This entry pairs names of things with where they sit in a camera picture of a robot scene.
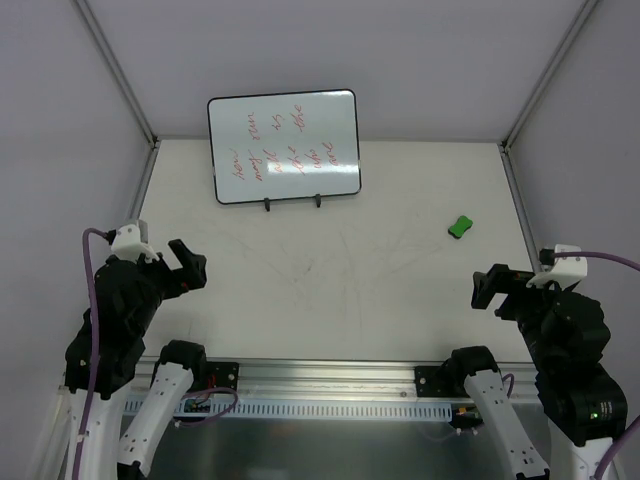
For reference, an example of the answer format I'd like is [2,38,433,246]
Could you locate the right aluminium frame post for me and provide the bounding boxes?
[498,0,601,270]

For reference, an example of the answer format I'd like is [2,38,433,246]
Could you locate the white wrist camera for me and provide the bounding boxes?
[110,219,160,263]
[527,244,588,290]

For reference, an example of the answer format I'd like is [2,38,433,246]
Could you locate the left aluminium frame post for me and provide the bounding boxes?
[71,0,159,218]

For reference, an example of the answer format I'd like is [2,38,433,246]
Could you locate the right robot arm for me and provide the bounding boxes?
[439,264,639,479]

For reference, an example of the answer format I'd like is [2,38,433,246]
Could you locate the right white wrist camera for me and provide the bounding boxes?
[527,244,588,290]

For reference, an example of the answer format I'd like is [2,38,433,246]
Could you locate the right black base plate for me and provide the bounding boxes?
[414,365,468,398]

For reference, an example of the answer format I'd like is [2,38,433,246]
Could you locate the black whiteboard stand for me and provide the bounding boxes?
[261,194,323,212]

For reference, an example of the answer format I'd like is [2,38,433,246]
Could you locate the aluminium frame post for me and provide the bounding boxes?
[498,0,601,270]
[71,0,159,218]

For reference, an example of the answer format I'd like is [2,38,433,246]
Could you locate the white slotted cable duct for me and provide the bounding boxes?
[124,395,453,423]

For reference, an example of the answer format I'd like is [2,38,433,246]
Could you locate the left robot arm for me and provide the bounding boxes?
[65,239,208,479]

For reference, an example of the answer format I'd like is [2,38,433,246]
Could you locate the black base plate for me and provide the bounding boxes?
[190,360,240,392]
[414,365,468,398]

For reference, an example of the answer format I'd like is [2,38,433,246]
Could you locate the green whiteboard eraser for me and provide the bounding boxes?
[447,215,473,240]

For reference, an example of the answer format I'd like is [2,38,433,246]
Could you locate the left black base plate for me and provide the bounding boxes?
[190,360,240,392]

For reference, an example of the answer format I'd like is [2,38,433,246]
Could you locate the aluminium mounting rail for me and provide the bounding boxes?
[132,355,541,406]

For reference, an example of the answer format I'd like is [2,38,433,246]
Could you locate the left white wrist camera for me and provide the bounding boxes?
[110,219,160,263]

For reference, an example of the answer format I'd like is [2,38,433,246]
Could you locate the black framed whiteboard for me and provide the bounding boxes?
[207,89,362,205]

